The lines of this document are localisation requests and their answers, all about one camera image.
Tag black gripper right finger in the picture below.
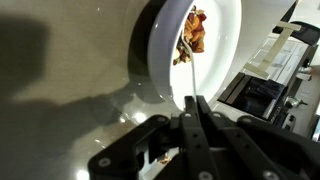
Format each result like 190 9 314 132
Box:
196 95 320 180

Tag white lower kitchen cabinets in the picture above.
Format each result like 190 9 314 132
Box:
244 33 314 89

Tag white ceramic bowl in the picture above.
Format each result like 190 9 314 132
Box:
147 0 243 113

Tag black undercounter wine cooler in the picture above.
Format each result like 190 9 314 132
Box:
218 73 286 121

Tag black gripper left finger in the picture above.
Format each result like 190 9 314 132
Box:
87 95 222 180

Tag dried fruit nut mix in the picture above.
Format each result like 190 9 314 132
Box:
172 4 208 67

